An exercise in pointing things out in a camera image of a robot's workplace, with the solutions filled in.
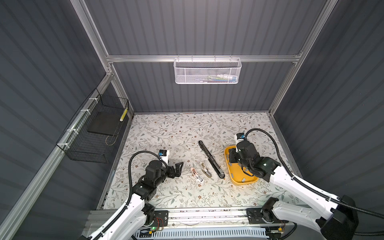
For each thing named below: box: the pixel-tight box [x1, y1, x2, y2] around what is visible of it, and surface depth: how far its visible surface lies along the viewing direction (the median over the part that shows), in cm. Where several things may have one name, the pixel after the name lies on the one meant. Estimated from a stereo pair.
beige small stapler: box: [201, 162, 212, 178], surface depth 90 cm
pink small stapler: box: [190, 167, 204, 183], surface depth 88 cm
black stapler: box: [198, 140, 225, 179], surface depth 93 cm
